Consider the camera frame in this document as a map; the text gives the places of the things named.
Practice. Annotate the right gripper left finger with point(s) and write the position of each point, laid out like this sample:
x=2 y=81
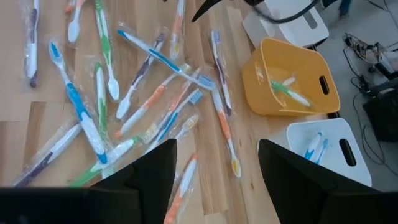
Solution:
x=152 y=186

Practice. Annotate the orange plastic bin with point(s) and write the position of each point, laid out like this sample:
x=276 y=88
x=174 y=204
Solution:
x=298 y=62

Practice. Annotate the blue toothbrush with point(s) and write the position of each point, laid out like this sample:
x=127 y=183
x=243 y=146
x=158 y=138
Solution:
x=311 y=149
x=169 y=121
x=323 y=147
x=164 y=60
x=77 y=102

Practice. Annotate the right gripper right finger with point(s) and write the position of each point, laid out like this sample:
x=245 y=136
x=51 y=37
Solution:
x=289 y=186

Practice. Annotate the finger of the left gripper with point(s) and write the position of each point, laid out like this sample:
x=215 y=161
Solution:
x=208 y=7

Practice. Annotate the green toothbrush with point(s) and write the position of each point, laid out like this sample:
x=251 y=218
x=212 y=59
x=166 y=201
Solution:
x=105 y=46
x=289 y=81
x=101 y=93
x=283 y=88
x=85 y=177

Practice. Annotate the white plastic bin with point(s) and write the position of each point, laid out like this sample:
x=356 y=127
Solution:
x=289 y=31
x=298 y=137

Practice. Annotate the black equipment box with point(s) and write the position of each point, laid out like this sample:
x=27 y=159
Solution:
x=382 y=115

